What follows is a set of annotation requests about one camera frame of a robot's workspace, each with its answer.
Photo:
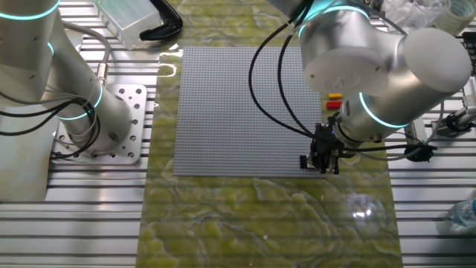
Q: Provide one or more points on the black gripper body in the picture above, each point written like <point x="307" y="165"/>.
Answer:
<point x="324" y="139"/>

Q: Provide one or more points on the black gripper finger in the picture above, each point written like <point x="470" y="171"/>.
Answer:
<point x="322" y="163"/>
<point x="334" y="164"/>

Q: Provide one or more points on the black Lego plate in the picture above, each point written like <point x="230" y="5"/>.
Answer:
<point x="303" y="162"/>

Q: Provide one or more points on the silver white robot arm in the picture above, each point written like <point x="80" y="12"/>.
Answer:
<point x="437" y="59"/>

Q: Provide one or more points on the red Lego brick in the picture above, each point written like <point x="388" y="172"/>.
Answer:
<point x="333" y="105"/>

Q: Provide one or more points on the yellow Lego brick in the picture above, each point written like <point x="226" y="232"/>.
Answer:
<point x="334" y="96"/>

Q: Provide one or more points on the large grey Lego baseplate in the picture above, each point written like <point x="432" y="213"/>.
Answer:
<point x="215" y="111"/>

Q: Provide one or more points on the green marble pattern mat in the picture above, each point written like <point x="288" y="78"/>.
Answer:
<point x="260" y="223"/>

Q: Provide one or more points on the clear water bottle blue cap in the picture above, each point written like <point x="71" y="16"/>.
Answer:
<point x="465" y="214"/>

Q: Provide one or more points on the clear plastic cup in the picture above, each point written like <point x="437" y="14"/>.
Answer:
<point x="413" y="15"/>

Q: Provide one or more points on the black keyboard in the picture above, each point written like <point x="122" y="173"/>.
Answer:
<point x="470" y="39"/>

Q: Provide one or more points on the clear tape roll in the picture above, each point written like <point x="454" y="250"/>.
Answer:
<point x="457" y="16"/>

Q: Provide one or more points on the black C-clamp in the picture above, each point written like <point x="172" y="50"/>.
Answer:
<point x="167" y="26"/>

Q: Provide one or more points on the translucent plastic box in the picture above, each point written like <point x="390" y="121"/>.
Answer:
<point x="126" y="22"/>

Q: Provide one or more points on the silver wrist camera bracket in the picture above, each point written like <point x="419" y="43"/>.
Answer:
<point x="411" y="132"/>

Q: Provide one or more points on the metal camera mount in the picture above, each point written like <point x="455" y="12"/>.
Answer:
<point x="446" y="124"/>

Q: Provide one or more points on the grey depth camera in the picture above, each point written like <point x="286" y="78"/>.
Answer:
<point x="471" y="95"/>

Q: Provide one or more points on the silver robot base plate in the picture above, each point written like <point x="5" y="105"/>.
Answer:
<point x="141" y="111"/>

